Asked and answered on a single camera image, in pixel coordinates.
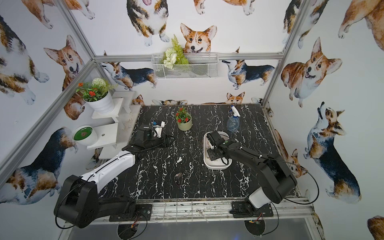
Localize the white storage box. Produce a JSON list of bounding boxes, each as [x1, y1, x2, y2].
[[203, 131, 233, 170]]

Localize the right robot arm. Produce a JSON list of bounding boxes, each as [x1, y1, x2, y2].
[[207, 131, 297, 209]]

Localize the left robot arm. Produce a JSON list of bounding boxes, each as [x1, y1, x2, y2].
[[54, 121, 173, 229]]

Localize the blue spray bottle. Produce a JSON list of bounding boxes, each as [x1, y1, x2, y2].
[[227, 105, 240, 133]]

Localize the white stepped shelf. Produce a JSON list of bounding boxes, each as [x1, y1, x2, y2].
[[87, 92, 141, 160]]

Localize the small green pot red flowers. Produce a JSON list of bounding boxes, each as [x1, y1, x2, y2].
[[175, 107, 193, 131]]

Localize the white bowl green top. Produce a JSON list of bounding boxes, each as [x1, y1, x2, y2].
[[73, 126, 98, 147]]

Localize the large white pot plant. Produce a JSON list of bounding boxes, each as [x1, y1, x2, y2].
[[76, 78, 117, 115]]

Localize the fern and white flowers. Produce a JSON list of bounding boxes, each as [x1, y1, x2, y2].
[[160, 35, 189, 70]]

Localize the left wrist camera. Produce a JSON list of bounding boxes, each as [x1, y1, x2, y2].
[[153, 121, 166, 138]]

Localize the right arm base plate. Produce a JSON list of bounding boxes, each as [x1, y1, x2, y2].
[[230, 201, 274, 219]]

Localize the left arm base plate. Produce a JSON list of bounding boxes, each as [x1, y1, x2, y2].
[[109, 204, 153, 222]]

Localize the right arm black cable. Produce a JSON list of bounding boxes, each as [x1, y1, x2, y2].
[[266, 155, 320, 206]]

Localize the white wire wall basket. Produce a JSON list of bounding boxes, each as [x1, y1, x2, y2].
[[151, 53, 219, 79]]

